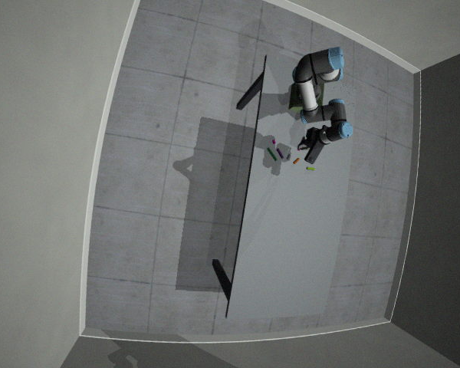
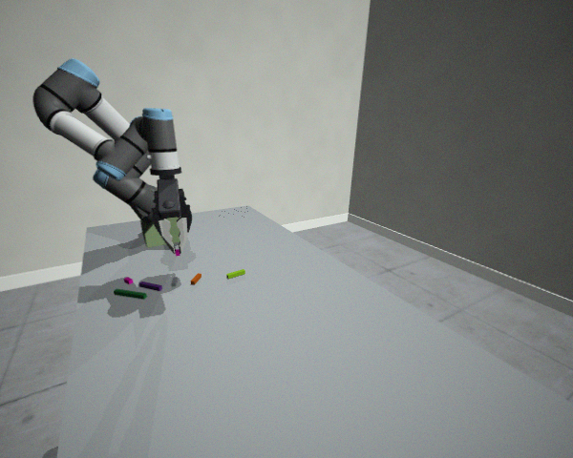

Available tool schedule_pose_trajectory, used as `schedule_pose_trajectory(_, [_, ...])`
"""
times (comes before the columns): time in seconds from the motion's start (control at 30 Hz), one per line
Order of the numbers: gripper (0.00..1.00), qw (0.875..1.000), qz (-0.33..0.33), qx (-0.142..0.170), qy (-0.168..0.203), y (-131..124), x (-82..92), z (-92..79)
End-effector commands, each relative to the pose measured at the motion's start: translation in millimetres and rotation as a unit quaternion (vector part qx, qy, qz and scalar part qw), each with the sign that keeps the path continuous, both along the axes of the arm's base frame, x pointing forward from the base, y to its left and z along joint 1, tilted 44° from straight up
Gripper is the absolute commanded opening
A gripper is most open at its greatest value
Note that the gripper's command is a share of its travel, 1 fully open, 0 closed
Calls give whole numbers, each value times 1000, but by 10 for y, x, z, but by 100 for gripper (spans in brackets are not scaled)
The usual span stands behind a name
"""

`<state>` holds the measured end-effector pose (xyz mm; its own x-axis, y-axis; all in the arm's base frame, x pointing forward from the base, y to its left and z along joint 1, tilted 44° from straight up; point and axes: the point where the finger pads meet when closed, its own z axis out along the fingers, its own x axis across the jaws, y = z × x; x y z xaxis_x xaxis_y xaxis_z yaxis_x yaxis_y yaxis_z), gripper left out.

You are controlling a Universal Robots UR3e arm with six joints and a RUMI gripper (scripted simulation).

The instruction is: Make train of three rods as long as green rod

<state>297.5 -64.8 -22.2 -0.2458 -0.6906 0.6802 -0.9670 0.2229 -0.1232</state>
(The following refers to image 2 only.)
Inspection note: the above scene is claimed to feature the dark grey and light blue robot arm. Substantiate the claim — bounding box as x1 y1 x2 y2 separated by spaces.
33 58 181 223

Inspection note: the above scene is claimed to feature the lime green rod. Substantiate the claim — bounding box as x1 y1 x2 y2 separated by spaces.
226 269 245 279

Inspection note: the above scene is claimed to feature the dark green rod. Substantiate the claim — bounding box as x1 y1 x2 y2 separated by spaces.
114 289 147 300

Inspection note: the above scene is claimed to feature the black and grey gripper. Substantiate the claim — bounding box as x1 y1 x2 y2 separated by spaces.
150 167 192 254

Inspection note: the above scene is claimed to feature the purple rod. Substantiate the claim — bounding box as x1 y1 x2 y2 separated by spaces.
139 281 162 291

